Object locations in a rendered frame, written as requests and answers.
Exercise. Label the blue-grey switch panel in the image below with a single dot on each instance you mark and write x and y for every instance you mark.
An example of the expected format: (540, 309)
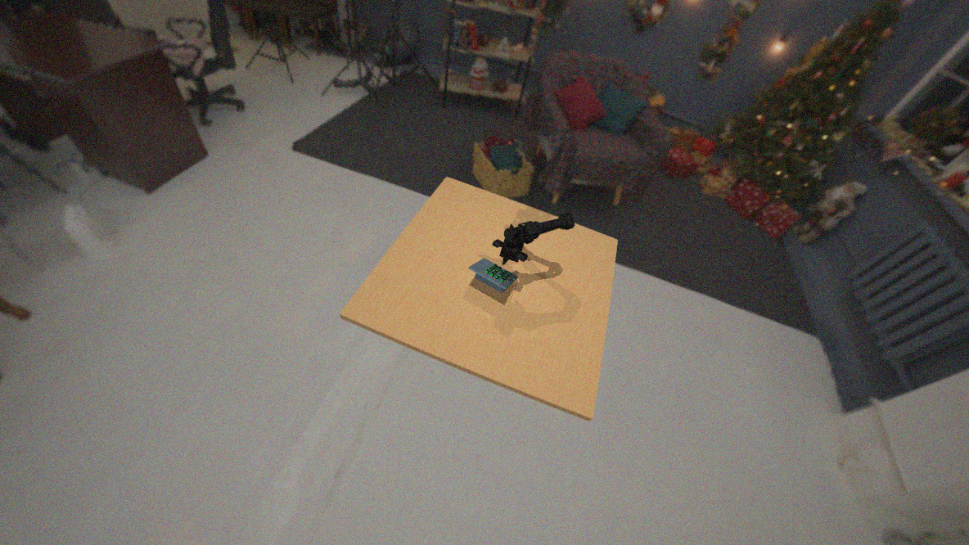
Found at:
(493, 275)

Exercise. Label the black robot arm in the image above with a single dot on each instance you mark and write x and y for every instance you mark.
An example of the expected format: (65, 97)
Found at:
(531, 230)

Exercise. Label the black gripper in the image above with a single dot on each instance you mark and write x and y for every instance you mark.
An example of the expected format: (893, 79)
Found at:
(521, 256)

